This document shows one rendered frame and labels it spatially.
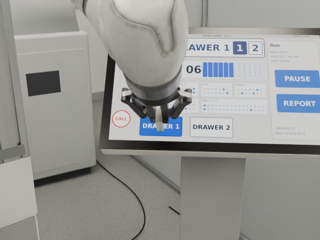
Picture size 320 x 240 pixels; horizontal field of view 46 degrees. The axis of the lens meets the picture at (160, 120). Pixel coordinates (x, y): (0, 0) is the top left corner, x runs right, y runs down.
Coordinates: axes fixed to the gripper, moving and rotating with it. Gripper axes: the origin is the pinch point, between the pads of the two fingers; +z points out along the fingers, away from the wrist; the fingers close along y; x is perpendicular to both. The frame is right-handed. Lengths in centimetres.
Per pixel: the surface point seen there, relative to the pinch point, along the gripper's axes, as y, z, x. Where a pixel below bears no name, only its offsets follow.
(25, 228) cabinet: 30.4, 13.5, 22.3
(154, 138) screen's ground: 1.4, 3.8, 2.9
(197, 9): -11, 92, -95
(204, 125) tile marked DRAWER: -9.4, 3.8, -0.5
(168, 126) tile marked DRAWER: -1.8, 3.8, 0.2
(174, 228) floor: -1, 145, 12
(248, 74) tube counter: -19.4, 3.8, -13.0
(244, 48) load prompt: -18.7, 3.8, -19.5
